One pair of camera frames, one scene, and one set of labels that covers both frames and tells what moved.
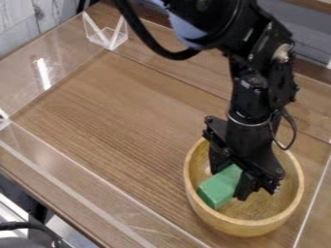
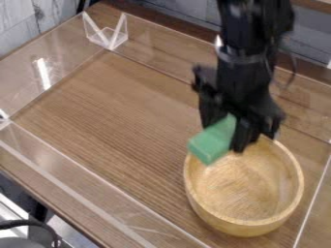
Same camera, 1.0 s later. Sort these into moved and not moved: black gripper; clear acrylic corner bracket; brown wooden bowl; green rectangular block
Moved: black gripper; green rectangular block
Not moved: brown wooden bowl; clear acrylic corner bracket
